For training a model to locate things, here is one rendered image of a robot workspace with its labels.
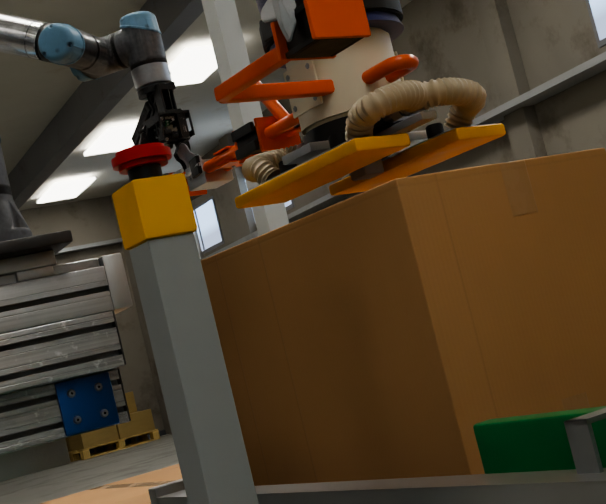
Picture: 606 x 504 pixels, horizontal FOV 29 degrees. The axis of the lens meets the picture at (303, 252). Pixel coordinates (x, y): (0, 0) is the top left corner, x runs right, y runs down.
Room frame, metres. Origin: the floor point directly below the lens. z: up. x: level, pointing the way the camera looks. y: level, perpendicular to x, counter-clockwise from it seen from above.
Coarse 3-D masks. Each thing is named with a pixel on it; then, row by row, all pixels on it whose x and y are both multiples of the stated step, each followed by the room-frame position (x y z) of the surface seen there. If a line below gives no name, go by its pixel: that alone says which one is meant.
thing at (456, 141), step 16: (432, 128) 1.78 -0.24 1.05; (464, 128) 1.69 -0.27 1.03; (480, 128) 1.71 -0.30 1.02; (496, 128) 1.73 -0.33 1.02; (416, 144) 1.78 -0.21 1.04; (432, 144) 1.73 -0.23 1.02; (448, 144) 1.71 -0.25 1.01; (464, 144) 1.74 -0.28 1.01; (480, 144) 1.78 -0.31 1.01; (384, 160) 1.83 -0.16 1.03; (400, 160) 1.80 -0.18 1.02; (416, 160) 1.78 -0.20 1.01; (432, 160) 1.82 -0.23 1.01; (384, 176) 1.88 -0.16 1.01; (400, 176) 1.92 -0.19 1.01; (336, 192) 1.95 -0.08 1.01; (352, 192) 1.98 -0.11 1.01
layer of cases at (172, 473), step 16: (176, 464) 3.29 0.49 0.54; (128, 480) 3.13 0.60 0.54; (144, 480) 3.00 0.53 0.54; (160, 480) 2.87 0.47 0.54; (64, 496) 3.12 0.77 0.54; (80, 496) 2.99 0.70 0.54; (96, 496) 2.86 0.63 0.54; (112, 496) 2.75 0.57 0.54; (128, 496) 2.65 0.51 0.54; (144, 496) 2.55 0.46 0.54
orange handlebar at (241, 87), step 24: (240, 72) 1.54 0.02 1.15; (264, 72) 1.51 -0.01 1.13; (384, 72) 1.68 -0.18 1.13; (408, 72) 1.70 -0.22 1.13; (216, 96) 1.60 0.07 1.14; (240, 96) 1.62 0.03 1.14; (264, 96) 1.65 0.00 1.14; (288, 96) 1.67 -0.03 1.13; (312, 96) 1.71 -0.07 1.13; (288, 120) 1.89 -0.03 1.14; (216, 168) 2.11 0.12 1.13
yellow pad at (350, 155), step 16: (336, 144) 1.67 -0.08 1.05; (352, 144) 1.58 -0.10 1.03; (368, 144) 1.59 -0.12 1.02; (384, 144) 1.60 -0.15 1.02; (400, 144) 1.62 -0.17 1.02; (320, 160) 1.65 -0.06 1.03; (336, 160) 1.62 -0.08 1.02; (352, 160) 1.64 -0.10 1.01; (368, 160) 1.67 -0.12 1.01; (288, 176) 1.72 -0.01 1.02; (304, 176) 1.69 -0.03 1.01; (320, 176) 1.72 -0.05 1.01; (336, 176) 1.75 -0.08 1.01; (256, 192) 1.80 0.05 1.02; (272, 192) 1.77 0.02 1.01; (288, 192) 1.80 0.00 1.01; (304, 192) 1.84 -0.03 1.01; (240, 208) 1.85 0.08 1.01
